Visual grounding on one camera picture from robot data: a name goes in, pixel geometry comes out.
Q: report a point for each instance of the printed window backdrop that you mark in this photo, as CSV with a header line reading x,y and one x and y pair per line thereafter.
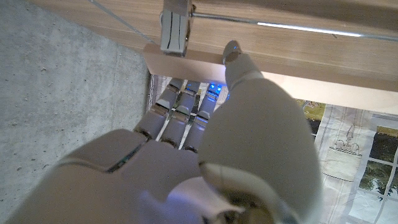
x,y
357,174

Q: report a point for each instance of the long wooden stick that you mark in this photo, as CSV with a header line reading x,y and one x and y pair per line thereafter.
x,y
311,90

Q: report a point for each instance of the thin metal rod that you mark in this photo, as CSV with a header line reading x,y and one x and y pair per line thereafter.
x,y
295,28

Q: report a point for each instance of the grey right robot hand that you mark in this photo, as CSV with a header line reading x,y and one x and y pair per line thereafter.
x,y
248,140

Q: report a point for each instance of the silver metal clip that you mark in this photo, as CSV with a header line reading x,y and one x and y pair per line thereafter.
x,y
174,34

